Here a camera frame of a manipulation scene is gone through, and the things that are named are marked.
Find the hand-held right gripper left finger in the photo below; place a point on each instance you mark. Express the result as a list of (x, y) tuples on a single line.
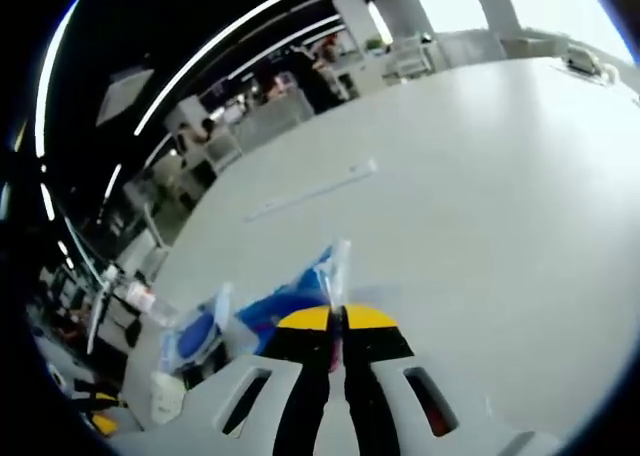
[(300, 356)]

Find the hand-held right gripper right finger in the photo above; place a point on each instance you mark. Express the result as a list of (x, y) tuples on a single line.
[(370, 356)]

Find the white paper cup green print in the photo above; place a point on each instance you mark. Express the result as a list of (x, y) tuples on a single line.
[(167, 398)]

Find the blue tissue packet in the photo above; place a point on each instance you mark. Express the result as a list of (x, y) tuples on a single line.
[(295, 286)]

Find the clear bag with blue pad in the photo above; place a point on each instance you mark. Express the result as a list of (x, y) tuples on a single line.
[(200, 333)]

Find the clear plastic bottle red label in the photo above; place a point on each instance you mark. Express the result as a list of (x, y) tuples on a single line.
[(142, 296)]

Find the grey mesh chair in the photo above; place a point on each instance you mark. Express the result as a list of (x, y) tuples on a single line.
[(224, 152)]

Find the white chair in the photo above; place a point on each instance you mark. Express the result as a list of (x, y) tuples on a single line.
[(411, 58)]

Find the ceiling air conditioner panel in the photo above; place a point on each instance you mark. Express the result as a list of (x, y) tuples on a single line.
[(125, 93)]

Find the small grey box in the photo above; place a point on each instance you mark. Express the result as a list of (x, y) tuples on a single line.
[(582, 63)]

